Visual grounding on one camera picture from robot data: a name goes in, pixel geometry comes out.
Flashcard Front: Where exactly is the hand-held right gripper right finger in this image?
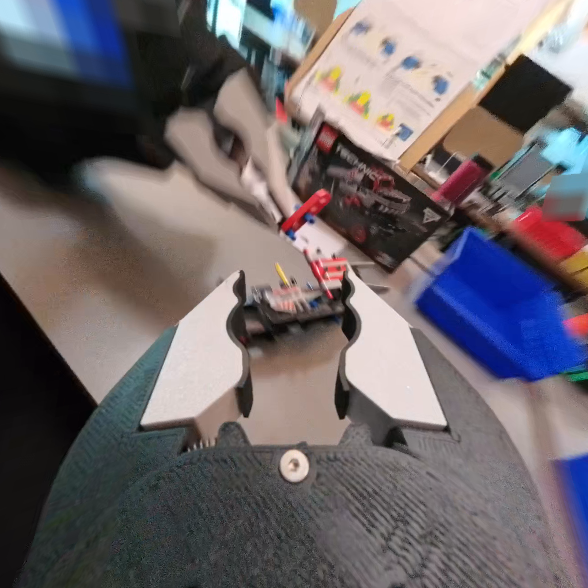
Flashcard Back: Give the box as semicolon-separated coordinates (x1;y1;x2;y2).
335;270;448;445

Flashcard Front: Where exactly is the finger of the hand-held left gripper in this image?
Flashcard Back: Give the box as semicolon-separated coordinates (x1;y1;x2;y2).
212;68;285;219
164;108;278;226

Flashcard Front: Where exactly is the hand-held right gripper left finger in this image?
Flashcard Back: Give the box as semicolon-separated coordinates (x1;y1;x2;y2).
139;270;254;439

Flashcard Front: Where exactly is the red beam with blue pins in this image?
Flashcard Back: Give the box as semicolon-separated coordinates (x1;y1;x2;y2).
280;189;332;240

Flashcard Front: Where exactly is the toy brick vehicle model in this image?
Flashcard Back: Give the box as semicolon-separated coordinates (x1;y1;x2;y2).
241;249;391;343

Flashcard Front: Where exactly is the grey desk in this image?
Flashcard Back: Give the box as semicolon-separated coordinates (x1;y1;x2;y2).
0;138;588;465

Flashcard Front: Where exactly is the blue plastic bin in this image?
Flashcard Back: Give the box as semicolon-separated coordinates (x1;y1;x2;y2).
413;227;588;382
553;455;588;588

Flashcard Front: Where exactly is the white instruction booklet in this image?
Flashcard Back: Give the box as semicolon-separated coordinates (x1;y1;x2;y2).
294;220;364;265

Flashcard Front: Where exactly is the black toy set box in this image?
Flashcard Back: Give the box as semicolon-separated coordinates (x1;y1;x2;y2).
290;122;455;272

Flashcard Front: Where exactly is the printed instruction poster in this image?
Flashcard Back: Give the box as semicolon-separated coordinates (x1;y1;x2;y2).
289;0;552;161

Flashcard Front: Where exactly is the brown cardboard panel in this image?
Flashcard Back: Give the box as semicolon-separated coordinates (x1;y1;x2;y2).
285;0;588;172

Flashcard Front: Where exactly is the maroon water bottle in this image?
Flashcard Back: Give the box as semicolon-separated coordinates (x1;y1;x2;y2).
432;158;488;205

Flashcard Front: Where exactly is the red plastic bin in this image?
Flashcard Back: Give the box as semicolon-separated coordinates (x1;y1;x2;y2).
510;207;585;268

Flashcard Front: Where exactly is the black monitor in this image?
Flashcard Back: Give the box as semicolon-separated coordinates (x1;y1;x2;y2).
478;55;572;134

